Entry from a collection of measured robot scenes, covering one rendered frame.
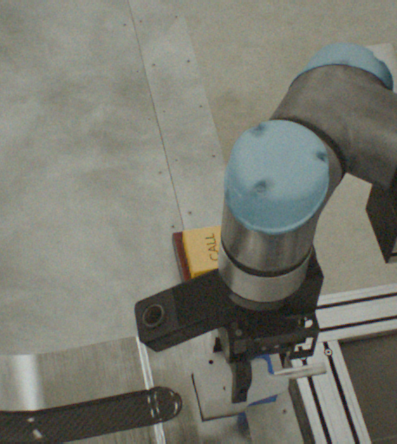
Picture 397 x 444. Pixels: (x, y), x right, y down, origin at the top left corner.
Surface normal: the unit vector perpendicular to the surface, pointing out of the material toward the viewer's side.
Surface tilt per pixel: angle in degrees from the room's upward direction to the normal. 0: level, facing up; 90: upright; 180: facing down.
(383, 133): 33
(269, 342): 90
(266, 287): 90
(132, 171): 0
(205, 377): 1
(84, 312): 0
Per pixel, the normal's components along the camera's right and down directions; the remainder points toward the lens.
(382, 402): 0.04, -0.57
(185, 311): -0.45, -0.43
